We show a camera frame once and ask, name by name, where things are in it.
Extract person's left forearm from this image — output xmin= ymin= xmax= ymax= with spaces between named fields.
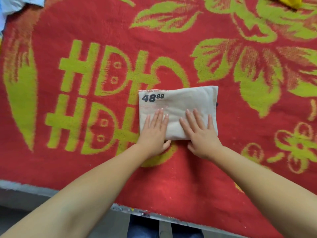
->
xmin=0 ymin=143 xmax=149 ymax=238

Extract red and yellow blanket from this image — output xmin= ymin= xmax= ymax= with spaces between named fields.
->
xmin=0 ymin=0 xmax=317 ymax=238

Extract person's right hand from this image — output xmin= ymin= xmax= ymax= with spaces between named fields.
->
xmin=179 ymin=108 xmax=224 ymax=161

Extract white t-shirt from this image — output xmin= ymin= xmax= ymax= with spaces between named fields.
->
xmin=0 ymin=0 xmax=46 ymax=33

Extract person's blue trousers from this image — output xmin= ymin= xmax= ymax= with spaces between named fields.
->
xmin=126 ymin=215 xmax=205 ymax=238

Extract person's right forearm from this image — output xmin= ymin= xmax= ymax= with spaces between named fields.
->
xmin=210 ymin=146 xmax=317 ymax=238

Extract yellow basketball jersey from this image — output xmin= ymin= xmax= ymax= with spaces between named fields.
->
xmin=277 ymin=0 xmax=305 ymax=10

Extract person's left hand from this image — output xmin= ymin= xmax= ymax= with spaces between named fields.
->
xmin=136 ymin=108 xmax=172 ymax=158

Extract cream thin garment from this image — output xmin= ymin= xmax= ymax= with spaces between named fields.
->
xmin=138 ymin=86 xmax=219 ymax=141

